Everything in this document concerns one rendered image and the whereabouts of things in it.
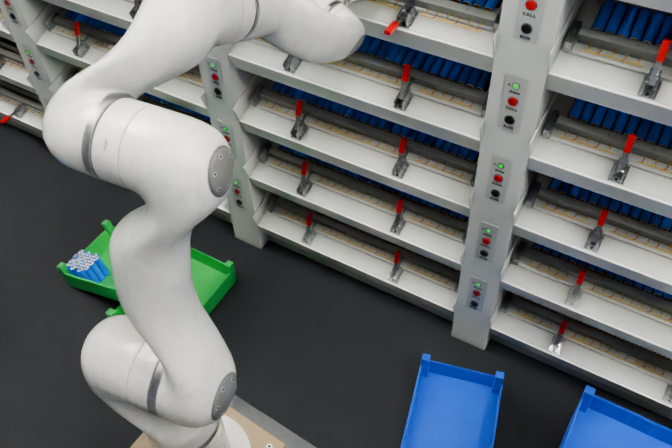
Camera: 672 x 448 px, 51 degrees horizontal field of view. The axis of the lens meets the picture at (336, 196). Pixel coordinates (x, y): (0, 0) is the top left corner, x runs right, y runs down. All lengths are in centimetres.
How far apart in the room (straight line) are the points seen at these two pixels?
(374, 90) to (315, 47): 45
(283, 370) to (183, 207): 114
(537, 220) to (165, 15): 96
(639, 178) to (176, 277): 85
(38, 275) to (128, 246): 137
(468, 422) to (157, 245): 113
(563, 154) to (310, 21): 58
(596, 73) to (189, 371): 80
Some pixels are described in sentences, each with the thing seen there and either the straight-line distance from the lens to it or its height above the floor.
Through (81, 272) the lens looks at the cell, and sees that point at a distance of 208.
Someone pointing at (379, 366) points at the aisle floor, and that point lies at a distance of 188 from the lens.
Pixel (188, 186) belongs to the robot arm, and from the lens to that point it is 77.
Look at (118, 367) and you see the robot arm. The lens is 107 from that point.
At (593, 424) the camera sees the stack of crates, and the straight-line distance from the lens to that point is 169.
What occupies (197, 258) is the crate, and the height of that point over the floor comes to 2.
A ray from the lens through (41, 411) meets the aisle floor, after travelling 199.
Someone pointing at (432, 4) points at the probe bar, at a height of 93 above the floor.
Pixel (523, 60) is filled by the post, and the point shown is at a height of 90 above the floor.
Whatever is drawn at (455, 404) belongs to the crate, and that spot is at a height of 0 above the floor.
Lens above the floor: 163
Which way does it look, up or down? 47 degrees down
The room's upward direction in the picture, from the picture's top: 3 degrees counter-clockwise
